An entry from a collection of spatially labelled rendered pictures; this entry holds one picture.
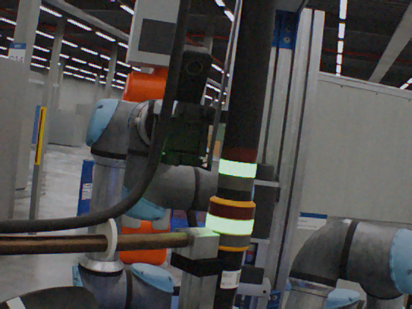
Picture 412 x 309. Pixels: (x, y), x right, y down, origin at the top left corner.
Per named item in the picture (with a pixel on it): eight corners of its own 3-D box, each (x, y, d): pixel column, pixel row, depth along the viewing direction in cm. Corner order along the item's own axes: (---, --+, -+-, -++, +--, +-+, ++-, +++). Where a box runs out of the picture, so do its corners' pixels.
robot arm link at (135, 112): (165, 151, 89) (171, 102, 88) (181, 157, 78) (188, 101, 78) (121, 146, 86) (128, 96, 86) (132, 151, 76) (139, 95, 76)
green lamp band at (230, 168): (237, 176, 44) (239, 162, 44) (211, 171, 47) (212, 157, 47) (262, 177, 47) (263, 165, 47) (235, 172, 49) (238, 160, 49)
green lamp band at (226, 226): (229, 235, 44) (231, 221, 44) (196, 224, 47) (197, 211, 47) (260, 232, 47) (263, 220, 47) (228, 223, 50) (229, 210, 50)
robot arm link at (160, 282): (175, 323, 124) (181, 275, 124) (123, 321, 120) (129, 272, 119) (164, 307, 136) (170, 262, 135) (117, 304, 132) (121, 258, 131)
